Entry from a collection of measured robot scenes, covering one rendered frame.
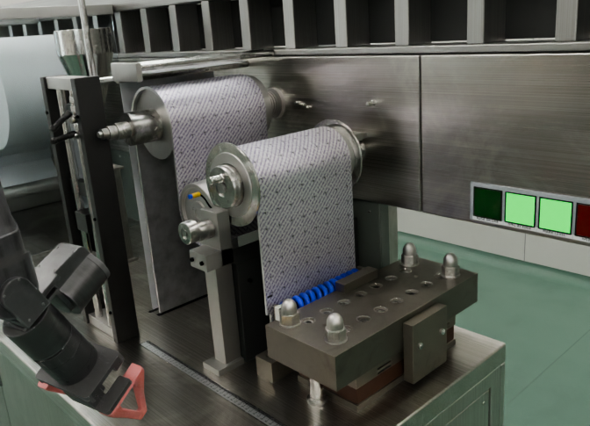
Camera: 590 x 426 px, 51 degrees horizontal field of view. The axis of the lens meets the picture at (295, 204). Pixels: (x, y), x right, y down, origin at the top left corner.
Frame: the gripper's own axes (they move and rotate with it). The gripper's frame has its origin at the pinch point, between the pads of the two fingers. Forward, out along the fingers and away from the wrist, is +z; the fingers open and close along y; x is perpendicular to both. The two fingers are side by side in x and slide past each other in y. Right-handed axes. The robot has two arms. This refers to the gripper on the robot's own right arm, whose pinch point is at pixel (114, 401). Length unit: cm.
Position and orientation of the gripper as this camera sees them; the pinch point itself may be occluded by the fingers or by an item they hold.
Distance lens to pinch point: 88.8
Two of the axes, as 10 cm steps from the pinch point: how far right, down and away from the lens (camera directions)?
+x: -4.4, 7.1, -5.5
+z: 3.3, 7.0, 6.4
